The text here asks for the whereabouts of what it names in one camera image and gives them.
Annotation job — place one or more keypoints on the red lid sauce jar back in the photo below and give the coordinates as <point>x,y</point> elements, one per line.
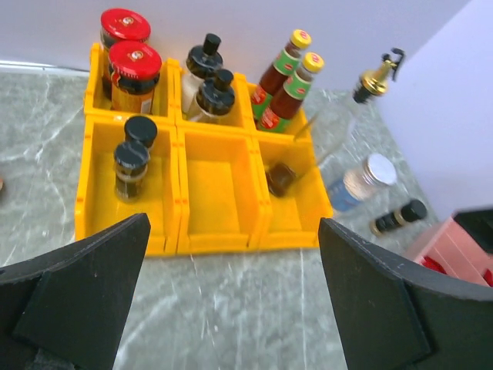
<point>120,24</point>

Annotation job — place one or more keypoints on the yellow bin back left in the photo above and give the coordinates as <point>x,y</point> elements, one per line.
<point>164,107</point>

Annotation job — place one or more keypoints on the silver cap spice bottle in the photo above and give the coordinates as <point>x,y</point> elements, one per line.
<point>2,186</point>

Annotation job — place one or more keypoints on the red santa toy front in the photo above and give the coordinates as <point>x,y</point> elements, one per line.
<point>488,276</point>

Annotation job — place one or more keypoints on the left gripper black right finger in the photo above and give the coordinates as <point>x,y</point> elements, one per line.
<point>392,313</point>

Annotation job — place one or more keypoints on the white peppercorn jar silver lid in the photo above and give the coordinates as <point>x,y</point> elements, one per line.
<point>361,182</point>

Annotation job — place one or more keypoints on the glass oil bottle gold spout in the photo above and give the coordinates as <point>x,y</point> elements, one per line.
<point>332,125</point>

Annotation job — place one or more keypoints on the yellow bin front right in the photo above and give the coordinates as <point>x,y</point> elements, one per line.
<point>291,221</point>

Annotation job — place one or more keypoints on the red lid sauce jar front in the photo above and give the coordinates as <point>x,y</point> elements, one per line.
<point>134,72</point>

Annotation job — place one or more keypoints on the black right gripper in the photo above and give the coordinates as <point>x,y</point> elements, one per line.
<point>478,224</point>

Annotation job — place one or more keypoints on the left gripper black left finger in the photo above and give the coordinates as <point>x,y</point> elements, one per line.
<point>73,302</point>

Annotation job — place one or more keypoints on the small black cap shaker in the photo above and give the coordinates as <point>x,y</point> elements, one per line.
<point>131,164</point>
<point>141,129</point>
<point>414,210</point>

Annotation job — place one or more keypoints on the red lid sauce jar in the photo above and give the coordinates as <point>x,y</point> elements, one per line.
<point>134,72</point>
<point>120,24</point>

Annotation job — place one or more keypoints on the white powder bottle black cap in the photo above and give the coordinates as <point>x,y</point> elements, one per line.
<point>201,63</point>

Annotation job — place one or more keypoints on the chili sauce bottle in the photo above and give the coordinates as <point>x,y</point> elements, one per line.
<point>287,101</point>
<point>280,69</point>

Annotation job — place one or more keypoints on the pink divided organizer tray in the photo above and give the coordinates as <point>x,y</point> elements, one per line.
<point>454,249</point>

